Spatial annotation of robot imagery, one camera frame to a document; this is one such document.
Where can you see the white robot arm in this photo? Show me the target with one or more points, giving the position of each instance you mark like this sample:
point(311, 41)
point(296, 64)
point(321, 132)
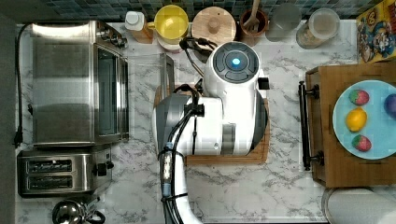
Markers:
point(222, 117)

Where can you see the wooden cutting board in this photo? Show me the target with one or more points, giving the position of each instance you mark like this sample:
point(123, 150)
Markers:
point(258, 155)

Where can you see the round wooden lid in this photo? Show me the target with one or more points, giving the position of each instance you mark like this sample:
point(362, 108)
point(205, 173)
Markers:
point(215, 24)

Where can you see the brown utensil holder cup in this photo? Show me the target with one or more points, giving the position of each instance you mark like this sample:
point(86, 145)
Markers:
point(251, 35)

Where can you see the yellow mug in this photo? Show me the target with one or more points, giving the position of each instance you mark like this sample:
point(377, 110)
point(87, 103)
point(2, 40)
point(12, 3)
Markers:
point(171, 23)

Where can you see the wooden fork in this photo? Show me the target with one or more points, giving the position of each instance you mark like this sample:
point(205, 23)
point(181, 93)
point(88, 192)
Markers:
point(253, 22)

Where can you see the white-capped bottle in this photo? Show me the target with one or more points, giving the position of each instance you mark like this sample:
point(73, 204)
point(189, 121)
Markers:
point(136, 24)

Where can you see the stainless toaster oven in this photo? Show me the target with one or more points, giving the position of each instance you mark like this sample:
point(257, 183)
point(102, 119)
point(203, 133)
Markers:
point(80, 85)

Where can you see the grey glass jar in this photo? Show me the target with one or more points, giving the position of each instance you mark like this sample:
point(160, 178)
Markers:
point(285, 18)

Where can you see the silver two-slot toaster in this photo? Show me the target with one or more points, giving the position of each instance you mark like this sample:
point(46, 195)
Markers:
point(61, 172)

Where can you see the clear plastic cereal container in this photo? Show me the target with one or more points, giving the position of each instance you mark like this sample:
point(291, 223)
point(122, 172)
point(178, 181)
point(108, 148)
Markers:
point(322, 25)

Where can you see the yellow lemon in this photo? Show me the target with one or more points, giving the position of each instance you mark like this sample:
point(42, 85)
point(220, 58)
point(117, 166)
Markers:
point(356, 119)

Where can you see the upper red strawberry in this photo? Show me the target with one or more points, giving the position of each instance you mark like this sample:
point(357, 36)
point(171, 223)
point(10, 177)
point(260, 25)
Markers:
point(359, 97)

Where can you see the red strawberry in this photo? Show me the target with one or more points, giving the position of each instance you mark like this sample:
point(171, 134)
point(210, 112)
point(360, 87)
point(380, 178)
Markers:
point(359, 97)
point(361, 143)

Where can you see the shiny metal kettle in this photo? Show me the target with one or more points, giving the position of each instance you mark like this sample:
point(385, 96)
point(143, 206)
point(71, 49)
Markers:
point(77, 211)

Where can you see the lower red strawberry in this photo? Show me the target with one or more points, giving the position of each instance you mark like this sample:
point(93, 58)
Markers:
point(361, 143)

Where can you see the white paper towel roll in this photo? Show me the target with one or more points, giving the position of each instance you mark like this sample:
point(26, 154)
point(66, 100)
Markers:
point(357, 206)

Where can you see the light blue plate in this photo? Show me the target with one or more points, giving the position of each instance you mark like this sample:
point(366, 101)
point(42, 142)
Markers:
point(380, 128)

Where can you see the purple plum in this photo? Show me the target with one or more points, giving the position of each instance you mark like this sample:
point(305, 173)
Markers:
point(390, 105)

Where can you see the colourful cereal box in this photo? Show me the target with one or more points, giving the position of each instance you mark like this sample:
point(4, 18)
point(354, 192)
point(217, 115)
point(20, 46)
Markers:
point(376, 33)

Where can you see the wooden tray with black handle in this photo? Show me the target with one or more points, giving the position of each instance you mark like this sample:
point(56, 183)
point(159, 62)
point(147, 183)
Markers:
point(332, 165)

